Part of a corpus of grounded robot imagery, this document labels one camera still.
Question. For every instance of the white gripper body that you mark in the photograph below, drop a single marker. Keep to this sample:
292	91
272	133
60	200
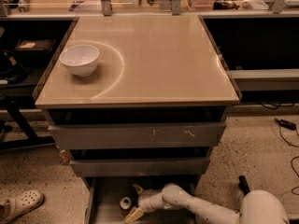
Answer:
146	202

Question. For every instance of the orange soda can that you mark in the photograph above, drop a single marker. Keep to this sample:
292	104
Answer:
126	205

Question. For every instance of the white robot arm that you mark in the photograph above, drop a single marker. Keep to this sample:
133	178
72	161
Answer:
257	207

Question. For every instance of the grey open bottom drawer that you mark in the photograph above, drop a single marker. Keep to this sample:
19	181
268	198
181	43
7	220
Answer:
106	193

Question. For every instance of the grey middle drawer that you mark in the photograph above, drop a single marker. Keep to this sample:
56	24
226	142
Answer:
140	167

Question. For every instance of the grey top drawer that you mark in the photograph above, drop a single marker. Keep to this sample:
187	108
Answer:
117	136

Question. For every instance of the grey drawer cabinet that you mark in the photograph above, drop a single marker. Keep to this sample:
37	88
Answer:
151	69

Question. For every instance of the black metal floor bar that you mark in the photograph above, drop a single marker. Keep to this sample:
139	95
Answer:
243	184

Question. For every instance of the white clog shoe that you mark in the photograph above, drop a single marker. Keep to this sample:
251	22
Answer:
20	205

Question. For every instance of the white ceramic bowl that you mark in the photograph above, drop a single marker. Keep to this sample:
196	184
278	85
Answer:
80	60

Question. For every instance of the black power adapter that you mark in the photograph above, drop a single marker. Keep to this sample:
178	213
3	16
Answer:
286	124

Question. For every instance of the black case on shelf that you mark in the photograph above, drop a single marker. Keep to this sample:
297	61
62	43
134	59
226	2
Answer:
35	51

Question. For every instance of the black table leg frame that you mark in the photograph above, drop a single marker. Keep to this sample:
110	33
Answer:
32	140

